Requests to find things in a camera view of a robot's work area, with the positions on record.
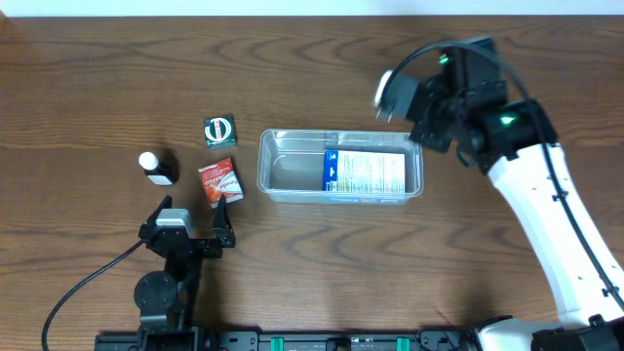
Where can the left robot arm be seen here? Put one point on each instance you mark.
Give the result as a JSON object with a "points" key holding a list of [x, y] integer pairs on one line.
{"points": [[165, 298]]}

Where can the clear plastic container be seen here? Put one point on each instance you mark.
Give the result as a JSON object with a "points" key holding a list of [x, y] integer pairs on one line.
{"points": [[291, 162]]}

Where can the blue cooling patch box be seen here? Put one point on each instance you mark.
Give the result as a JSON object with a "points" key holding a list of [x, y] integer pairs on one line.
{"points": [[364, 172]]}

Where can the green Zam-Buk box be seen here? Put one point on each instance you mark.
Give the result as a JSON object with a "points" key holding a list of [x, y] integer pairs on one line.
{"points": [[219, 132]]}

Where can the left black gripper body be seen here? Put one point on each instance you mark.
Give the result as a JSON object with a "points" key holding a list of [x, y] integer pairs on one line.
{"points": [[196, 245]]}

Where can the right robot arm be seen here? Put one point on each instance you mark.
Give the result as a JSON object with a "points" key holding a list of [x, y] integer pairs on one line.
{"points": [[478, 105]]}

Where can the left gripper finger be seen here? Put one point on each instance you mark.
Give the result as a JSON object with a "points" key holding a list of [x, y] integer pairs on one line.
{"points": [[165, 204], [222, 227]]}

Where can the red Panadol ActiFast box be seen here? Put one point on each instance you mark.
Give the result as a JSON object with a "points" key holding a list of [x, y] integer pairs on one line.
{"points": [[220, 179]]}

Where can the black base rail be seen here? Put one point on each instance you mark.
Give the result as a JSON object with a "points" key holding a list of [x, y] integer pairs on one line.
{"points": [[202, 339]]}

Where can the dark brown medicine bottle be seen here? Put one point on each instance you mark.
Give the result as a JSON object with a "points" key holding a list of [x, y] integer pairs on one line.
{"points": [[157, 171]]}

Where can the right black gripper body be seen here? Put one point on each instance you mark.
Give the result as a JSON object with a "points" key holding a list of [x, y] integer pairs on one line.
{"points": [[431, 135]]}

